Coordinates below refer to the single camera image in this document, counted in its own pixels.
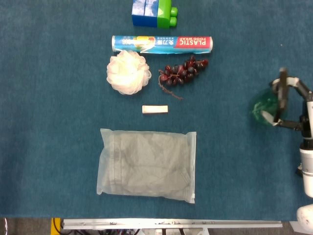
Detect blue felt table cloth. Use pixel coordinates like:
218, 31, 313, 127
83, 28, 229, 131
0, 0, 313, 219

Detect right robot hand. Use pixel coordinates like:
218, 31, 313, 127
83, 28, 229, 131
263, 76, 313, 138

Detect plastic food wrap roll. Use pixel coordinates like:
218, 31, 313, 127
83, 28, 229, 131
112, 35, 213, 55

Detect small white folded card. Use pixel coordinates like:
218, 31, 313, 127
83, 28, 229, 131
142, 105, 169, 115

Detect green spray bottle black trigger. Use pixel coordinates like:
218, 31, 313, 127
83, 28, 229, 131
251, 67, 291, 127

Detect white mesh bath loofah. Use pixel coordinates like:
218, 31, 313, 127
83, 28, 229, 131
106, 50, 152, 95

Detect frosted zip bag grey clothes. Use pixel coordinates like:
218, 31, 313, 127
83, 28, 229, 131
96, 128, 197, 204

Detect dark red grape bunch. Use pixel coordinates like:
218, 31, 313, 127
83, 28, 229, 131
158, 55, 209, 100

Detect blue toy building block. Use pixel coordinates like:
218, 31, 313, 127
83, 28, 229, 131
144, 0, 159, 28
131, 0, 146, 27

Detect aluminium profile rail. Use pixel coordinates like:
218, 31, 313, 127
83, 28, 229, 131
61, 218, 283, 231

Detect green toy building block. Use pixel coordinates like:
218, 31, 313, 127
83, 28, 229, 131
156, 0, 178, 29

